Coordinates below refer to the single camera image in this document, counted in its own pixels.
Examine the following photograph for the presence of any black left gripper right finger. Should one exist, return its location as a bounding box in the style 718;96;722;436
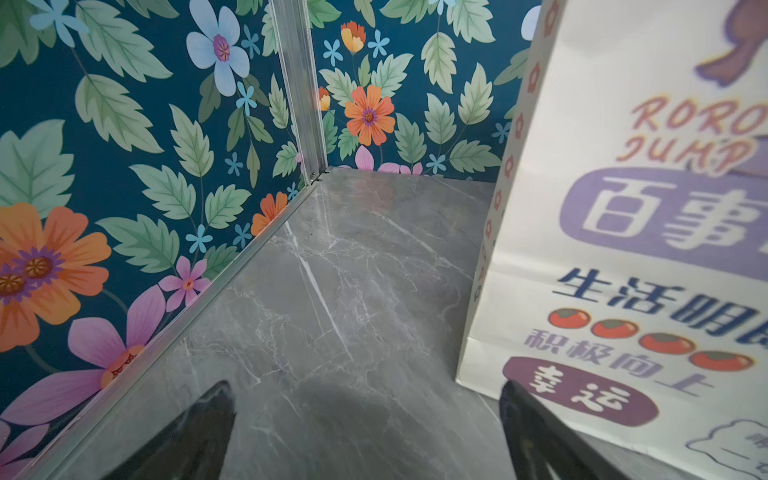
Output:
499;380;628;480

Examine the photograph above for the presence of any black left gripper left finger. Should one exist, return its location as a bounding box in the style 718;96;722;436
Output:
105;380;236;480

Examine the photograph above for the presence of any white printed paper bag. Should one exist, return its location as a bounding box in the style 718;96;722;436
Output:
456;1;767;479

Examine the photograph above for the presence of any aluminium frame corner post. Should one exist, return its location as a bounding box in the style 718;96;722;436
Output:
270;0;328;184

